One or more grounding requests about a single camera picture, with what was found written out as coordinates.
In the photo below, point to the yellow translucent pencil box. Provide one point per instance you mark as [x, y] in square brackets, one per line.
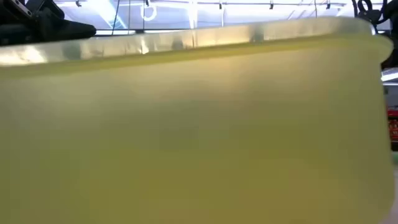
[199, 140]

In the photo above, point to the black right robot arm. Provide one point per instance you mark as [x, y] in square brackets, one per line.
[373, 15]

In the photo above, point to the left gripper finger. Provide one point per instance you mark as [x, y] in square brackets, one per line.
[77, 31]

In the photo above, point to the red storage bins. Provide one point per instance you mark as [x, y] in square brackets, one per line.
[393, 124]

